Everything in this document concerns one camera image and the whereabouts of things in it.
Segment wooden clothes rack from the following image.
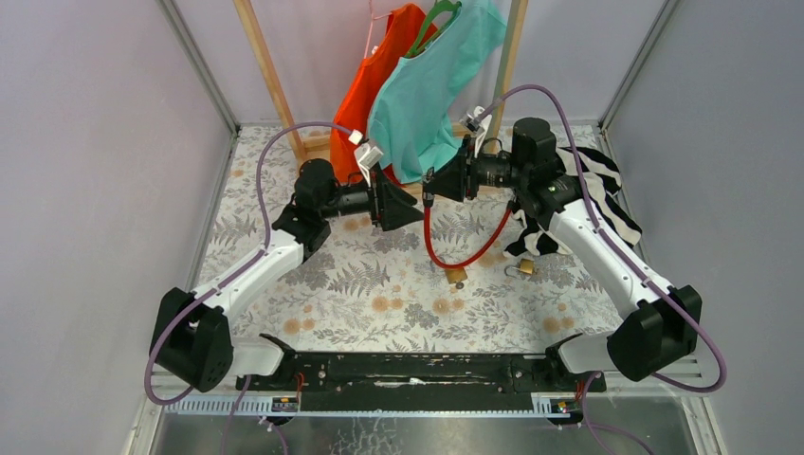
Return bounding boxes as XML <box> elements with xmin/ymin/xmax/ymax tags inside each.
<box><xmin>233</xmin><ymin>0</ymin><xmax>529</xmax><ymax>165</ymax></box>

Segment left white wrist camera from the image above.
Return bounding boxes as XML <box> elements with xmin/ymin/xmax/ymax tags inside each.
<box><xmin>348</xmin><ymin>130</ymin><xmax>383</xmax><ymax>187</ymax></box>

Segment white slotted cable duct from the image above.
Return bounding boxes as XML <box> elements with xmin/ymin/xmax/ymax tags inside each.
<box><xmin>166</xmin><ymin>395</ymin><xmax>301</xmax><ymax>416</ymax></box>

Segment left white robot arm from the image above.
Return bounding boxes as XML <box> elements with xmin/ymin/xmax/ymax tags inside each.
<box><xmin>145</xmin><ymin>158</ymin><xmax>424</xmax><ymax>392</ymax></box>

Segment floral table mat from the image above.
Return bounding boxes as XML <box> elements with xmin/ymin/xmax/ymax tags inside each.
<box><xmin>196</xmin><ymin>124</ymin><xmax>658</xmax><ymax>355</ymax></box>

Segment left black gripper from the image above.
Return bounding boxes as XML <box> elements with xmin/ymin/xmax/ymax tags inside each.
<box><xmin>319</xmin><ymin>161</ymin><xmax>425</xmax><ymax>231</ymax></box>

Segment small brass padlock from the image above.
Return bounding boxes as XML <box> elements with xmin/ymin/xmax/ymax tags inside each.
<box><xmin>503</xmin><ymin>259</ymin><xmax>537</xmax><ymax>278</ymax></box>

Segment large brass padlock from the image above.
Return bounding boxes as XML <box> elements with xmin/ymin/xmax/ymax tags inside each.
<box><xmin>444</xmin><ymin>267</ymin><xmax>467</xmax><ymax>290</ymax></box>

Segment teal shirt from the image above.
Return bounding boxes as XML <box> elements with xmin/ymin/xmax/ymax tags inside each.
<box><xmin>367</xmin><ymin>1</ymin><xmax>507</xmax><ymax>184</ymax></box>

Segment pink clothes hanger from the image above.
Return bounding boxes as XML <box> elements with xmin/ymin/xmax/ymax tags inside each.
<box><xmin>363</xmin><ymin>0</ymin><xmax>392</xmax><ymax>59</ymax></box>

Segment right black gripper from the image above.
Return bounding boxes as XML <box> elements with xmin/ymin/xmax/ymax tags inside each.
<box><xmin>424</xmin><ymin>135</ymin><xmax>528</xmax><ymax>203</ymax></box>

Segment orange shirt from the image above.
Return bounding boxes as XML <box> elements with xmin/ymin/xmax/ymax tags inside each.
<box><xmin>329</xmin><ymin>3</ymin><xmax>426</xmax><ymax>184</ymax></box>

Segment red cable lock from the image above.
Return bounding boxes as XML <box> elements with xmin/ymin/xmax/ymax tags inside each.
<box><xmin>424</xmin><ymin>188</ymin><xmax>512</xmax><ymax>267</ymax></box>

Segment black white striped cloth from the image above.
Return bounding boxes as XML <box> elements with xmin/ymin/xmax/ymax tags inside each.
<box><xmin>503</xmin><ymin>147</ymin><xmax>642</xmax><ymax>258</ymax></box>

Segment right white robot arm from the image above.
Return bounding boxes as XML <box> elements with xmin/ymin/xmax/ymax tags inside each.
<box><xmin>423</xmin><ymin>118</ymin><xmax>702</xmax><ymax>391</ymax></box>

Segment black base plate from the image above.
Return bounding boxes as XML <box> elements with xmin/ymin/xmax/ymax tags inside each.
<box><xmin>236</xmin><ymin>352</ymin><xmax>607</xmax><ymax>412</ymax></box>

